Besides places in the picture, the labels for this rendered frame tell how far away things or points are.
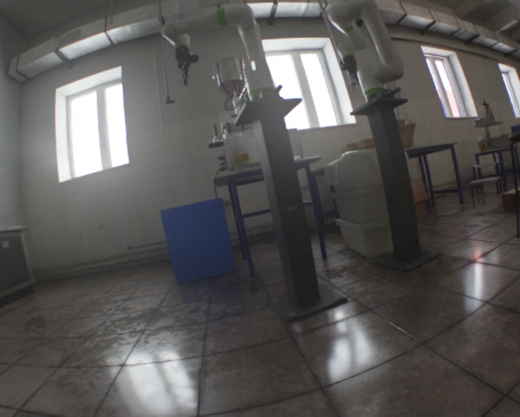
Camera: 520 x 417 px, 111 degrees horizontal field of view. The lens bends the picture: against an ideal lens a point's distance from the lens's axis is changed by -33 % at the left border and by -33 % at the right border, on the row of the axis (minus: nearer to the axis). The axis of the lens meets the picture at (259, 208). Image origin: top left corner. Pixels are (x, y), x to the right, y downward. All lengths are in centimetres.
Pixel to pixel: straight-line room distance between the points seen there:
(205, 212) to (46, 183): 308
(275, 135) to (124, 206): 299
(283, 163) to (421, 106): 442
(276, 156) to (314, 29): 397
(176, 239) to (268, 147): 124
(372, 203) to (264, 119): 93
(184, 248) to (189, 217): 24
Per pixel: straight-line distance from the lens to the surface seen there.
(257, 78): 126
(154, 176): 376
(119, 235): 392
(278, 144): 117
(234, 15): 152
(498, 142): 534
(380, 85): 163
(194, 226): 212
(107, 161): 448
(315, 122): 450
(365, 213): 177
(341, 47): 199
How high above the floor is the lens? 51
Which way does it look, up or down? 2 degrees down
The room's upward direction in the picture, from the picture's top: 12 degrees counter-clockwise
